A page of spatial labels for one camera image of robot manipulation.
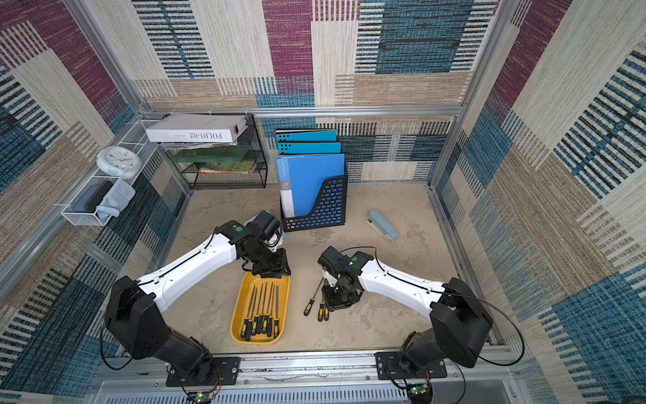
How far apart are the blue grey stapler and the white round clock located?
0.83 m

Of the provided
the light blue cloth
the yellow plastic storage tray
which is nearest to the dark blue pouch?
the light blue cloth

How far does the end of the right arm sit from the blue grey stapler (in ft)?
1.14

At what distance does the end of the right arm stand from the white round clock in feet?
2.05

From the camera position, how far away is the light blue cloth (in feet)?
2.18

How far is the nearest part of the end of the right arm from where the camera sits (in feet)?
1.95

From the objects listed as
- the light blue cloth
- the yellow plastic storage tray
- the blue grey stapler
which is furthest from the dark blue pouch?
the blue grey stapler

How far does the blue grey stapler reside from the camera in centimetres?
101

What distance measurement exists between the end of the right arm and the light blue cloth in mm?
563
